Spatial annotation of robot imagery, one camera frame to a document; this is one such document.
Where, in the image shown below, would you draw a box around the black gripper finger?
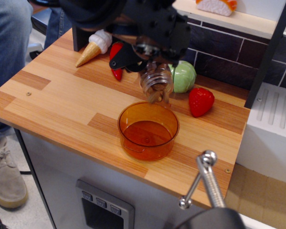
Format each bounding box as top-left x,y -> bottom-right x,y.
167,56 -> 183,67

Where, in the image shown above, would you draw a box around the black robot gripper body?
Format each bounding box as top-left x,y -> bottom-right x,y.
109,0 -> 191,72

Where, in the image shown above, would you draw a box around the clear almond jar red label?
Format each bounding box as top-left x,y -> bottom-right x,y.
139,62 -> 174,97

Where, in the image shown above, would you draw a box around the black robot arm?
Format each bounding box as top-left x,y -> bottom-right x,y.
59,0 -> 191,72

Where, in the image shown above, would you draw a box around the almonds in pot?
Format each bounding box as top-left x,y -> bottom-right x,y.
147,90 -> 169,104

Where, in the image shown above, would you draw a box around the orange transparent plastic pot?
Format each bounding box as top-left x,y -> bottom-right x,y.
118,102 -> 179,161

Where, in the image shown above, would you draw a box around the green toy cabbage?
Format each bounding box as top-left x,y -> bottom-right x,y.
168,61 -> 197,93

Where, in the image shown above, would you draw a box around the light wooden shelf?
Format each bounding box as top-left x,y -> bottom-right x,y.
173,0 -> 277,39

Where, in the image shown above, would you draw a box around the red toy strawberry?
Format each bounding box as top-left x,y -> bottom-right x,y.
189,88 -> 215,117

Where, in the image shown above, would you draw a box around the red toy chili pepper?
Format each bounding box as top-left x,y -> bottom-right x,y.
110,42 -> 123,81

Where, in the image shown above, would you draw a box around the toy ice cream cone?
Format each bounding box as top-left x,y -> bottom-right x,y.
75,29 -> 112,67

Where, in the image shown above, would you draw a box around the toy salmon sushi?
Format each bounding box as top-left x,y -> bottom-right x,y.
195,0 -> 237,16

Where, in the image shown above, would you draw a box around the white ribbed sink unit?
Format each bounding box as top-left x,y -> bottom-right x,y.
236,83 -> 286,182

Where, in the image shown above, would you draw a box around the blue jeans leg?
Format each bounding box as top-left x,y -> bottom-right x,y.
0,0 -> 72,139

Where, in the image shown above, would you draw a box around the grey control panel with buttons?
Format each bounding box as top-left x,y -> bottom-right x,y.
76,180 -> 135,229

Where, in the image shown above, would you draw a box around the beige suede shoe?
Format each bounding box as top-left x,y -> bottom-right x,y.
0,137 -> 28,208

